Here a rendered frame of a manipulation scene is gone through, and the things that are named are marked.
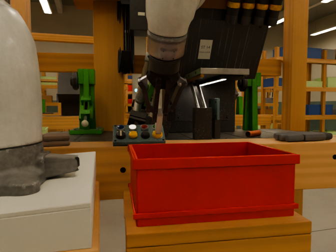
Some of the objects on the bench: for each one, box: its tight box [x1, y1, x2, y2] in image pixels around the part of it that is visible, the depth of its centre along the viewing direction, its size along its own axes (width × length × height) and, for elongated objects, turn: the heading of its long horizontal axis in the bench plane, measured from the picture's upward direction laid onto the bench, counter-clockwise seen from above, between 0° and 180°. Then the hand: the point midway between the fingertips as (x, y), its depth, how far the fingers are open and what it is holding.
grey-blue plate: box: [209, 98, 220, 139], centre depth 105 cm, size 10×2×14 cm
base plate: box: [43, 129, 336, 142], centre depth 120 cm, size 42×110×2 cm
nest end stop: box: [127, 116, 146, 125], centre depth 106 cm, size 4×7×6 cm
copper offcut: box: [246, 130, 262, 138], centre depth 109 cm, size 9×2×2 cm
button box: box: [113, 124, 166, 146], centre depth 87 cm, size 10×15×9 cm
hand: (158, 121), depth 82 cm, fingers closed
